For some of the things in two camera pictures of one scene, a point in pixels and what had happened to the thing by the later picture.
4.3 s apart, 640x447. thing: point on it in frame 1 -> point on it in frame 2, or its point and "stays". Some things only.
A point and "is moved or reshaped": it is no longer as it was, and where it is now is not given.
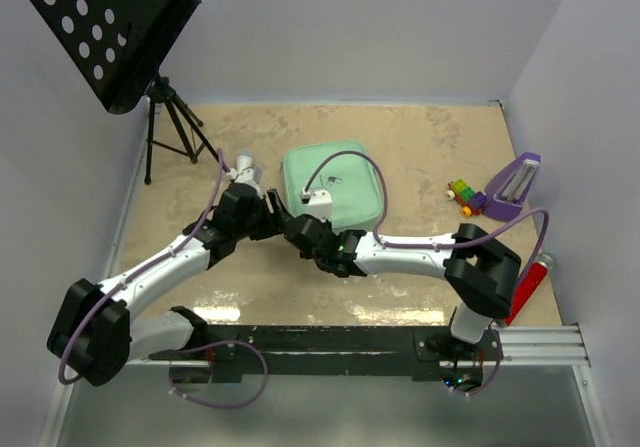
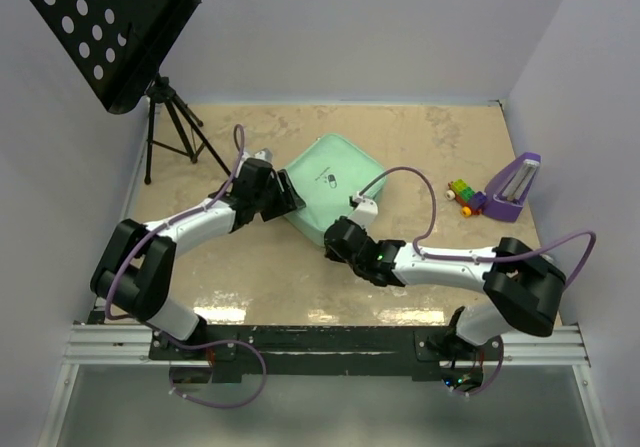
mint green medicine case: (352, 180) is moved or reshaped
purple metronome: (507, 192) stays
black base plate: (423, 352) stays
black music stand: (117, 24) stays
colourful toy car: (471, 202) stays
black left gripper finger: (281, 216) -> (292, 199)
